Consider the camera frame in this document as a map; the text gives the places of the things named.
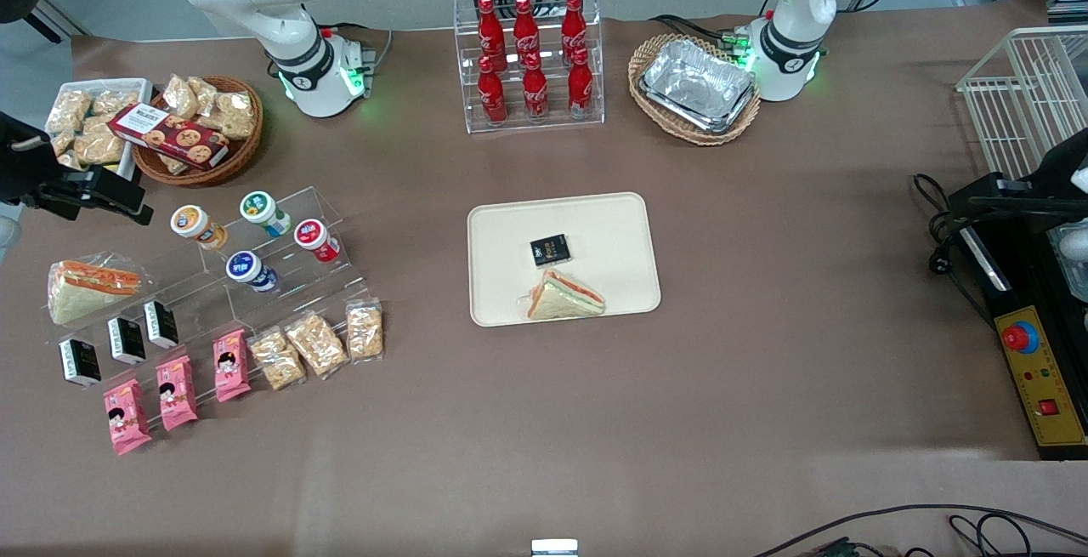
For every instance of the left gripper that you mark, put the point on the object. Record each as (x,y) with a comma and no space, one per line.
(1068,167)

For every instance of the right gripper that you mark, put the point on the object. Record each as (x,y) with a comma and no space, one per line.
(24,167)

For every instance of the green lid yogurt cup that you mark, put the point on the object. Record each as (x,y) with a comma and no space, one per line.
(259,207)

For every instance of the white rectangular snack tray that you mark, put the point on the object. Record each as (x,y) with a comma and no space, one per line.
(119,83)

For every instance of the blue lid gum bottle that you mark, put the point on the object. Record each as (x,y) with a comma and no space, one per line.
(245,269)

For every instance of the red lid gum bottle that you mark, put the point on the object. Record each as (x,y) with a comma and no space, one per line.
(313,235)

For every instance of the aluminium foil tray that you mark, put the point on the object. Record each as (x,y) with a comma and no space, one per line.
(697,85)

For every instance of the beige serving tray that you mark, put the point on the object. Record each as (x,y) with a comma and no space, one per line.
(612,234)

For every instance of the clear bag beige snack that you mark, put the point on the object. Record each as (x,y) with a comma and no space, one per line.
(115,102)
(276,359)
(316,344)
(180,96)
(174,164)
(365,330)
(100,147)
(204,91)
(236,115)
(62,143)
(70,160)
(68,110)

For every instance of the silver machine bar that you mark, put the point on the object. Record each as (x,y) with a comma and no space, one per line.
(986,259)

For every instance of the clear plastic container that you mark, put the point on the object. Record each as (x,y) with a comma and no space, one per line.
(1073,268)

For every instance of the dark red cookie box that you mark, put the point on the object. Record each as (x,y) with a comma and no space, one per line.
(170,136)

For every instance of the orange lid yogurt cup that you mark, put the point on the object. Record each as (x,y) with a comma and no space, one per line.
(191,222)

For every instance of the wrapped triangle sandwich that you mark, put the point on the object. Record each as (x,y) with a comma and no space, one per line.
(565,298)
(89,289)

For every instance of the black yellow-panel sealing machine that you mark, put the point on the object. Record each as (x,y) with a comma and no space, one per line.
(1020,302)

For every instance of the red emergency stop button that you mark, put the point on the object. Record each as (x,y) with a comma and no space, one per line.
(1017,337)

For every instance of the dark brown wicker basket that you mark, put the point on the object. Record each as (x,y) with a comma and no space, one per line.
(229,157)

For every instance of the black white small box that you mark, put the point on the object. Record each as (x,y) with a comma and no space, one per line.
(81,361)
(161,324)
(127,340)

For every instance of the pink snack pack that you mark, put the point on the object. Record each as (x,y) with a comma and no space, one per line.
(127,417)
(231,366)
(177,393)

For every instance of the clear acrylic step stand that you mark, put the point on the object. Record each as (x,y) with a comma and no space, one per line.
(306,282)

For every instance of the brown table cover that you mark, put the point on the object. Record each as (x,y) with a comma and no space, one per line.
(765,327)

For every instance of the light wicker basket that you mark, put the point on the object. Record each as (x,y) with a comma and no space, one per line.
(646,59)

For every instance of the red cola bottle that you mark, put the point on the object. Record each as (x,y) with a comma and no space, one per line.
(535,93)
(580,85)
(491,98)
(490,30)
(526,30)
(574,25)

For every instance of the clear acrylic bottle rack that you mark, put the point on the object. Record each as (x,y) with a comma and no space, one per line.
(544,127)

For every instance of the black gold-print small box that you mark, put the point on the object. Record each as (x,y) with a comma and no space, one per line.
(551,251)

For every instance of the dark frame bar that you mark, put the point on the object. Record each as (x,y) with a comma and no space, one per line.
(55,25)

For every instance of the red rocker switch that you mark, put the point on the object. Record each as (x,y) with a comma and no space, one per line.
(1047,407)

